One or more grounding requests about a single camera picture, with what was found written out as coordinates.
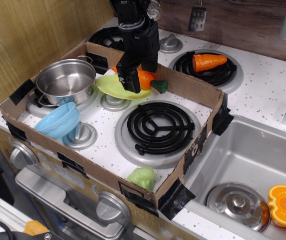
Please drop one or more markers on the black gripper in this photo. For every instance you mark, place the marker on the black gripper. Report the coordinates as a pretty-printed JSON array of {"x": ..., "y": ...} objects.
[{"x": 141, "y": 42}]

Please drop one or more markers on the orange toy carrot green top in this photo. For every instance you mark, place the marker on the orange toy carrot green top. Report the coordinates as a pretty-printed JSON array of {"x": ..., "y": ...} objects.
[{"x": 147, "y": 82}]

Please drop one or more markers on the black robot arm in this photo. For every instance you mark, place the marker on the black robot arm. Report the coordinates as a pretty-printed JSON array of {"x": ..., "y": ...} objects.
[{"x": 131, "y": 11}]

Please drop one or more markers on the light green plastic plate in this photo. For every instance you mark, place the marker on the light green plastic plate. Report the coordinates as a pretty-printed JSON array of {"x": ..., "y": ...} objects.
[{"x": 110, "y": 85}]

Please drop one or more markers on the orange toy carrot piece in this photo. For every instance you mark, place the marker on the orange toy carrot piece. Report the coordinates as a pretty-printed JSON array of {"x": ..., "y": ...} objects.
[{"x": 203, "y": 62}]

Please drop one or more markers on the silver stovetop knob back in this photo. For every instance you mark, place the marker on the silver stovetop knob back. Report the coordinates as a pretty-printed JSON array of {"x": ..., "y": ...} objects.
[{"x": 170, "y": 45}]

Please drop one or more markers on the silver stovetop knob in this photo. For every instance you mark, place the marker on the silver stovetop knob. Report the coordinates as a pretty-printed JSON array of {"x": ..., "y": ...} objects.
[
  {"x": 114, "y": 104},
  {"x": 170, "y": 45},
  {"x": 81, "y": 137}
]

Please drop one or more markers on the silver stovetop knob middle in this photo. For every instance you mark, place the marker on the silver stovetop knob middle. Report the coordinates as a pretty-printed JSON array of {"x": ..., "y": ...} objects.
[{"x": 114, "y": 104}]

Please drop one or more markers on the black back left burner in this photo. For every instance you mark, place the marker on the black back left burner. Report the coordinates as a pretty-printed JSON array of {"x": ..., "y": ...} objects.
[{"x": 110, "y": 37}]

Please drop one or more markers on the black burner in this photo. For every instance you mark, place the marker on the black burner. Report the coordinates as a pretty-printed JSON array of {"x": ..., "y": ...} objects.
[
  {"x": 160, "y": 128},
  {"x": 110, "y": 37},
  {"x": 37, "y": 98},
  {"x": 216, "y": 75}
]

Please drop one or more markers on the black front right burner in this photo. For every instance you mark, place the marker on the black front right burner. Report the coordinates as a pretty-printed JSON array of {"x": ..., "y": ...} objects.
[{"x": 160, "y": 128}]

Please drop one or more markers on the black back right burner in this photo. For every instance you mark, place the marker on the black back right burner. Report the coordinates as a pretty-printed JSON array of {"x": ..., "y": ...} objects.
[{"x": 216, "y": 75}]

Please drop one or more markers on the hanging silver spatula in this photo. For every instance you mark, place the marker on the hanging silver spatula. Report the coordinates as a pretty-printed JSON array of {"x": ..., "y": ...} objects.
[{"x": 197, "y": 18}]

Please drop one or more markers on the silver stovetop knob front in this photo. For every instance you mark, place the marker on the silver stovetop knob front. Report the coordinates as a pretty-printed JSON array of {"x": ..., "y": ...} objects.
[{"x": 81, "y": 137}]

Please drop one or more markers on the light blue plastic bowl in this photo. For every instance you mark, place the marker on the light blue plastic bowl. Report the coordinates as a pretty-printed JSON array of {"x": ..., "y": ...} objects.
[{"x": 60, "y": 121}]

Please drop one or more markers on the black front left burner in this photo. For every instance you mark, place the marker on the black front left burner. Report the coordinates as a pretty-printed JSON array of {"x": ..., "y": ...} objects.
[{"x": 37, "y": 98}]

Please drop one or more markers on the light green toy broccoli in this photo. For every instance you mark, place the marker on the light green toy broccoli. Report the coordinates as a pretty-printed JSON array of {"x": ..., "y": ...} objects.
[{"x": 142, "y": 177}]

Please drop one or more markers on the brown cardboard fence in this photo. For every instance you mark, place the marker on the brown cardboard fence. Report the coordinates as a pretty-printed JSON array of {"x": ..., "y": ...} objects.
[{"x": 104, "y": 163}]

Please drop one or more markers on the silver sink basin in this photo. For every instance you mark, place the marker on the silver sink basin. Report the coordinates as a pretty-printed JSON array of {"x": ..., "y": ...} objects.
[{"x": 247, "y": 152}]

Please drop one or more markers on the silver oven knob right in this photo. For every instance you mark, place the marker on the silver oven knob right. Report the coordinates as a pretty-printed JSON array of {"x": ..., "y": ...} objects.
[{"x": 111, "y": 209}]

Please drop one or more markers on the silver oven knob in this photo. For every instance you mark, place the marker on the silver oven knob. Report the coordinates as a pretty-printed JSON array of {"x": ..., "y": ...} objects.
[
  {"x": 22, "y": 156},
  {"x": 111, "y": 209}
]

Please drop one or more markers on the silver oven knob left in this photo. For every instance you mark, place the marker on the silver oven knob left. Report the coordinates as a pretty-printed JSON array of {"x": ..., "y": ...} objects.
[{"x": 22, "y": 156}]

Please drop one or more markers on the stainless steel pot lid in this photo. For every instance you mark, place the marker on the stainless steel pot lid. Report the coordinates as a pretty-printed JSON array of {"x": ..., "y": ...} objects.
[{"x": 240, "y": 202}]

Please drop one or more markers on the orange cloth scrap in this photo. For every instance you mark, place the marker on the orange cloth scrap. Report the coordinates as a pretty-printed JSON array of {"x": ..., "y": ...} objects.
[{"x": 34, "y": 227}]

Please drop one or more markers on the orange toy pumpkin half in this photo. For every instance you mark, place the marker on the orange toy pumpkin half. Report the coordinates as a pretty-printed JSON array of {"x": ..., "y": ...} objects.
[{"x": 277, "y": 204}]

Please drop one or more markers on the silver oven door handle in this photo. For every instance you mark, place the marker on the silver oven door handle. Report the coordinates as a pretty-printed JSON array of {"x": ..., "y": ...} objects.
[{"x": 74, "y": 216}]

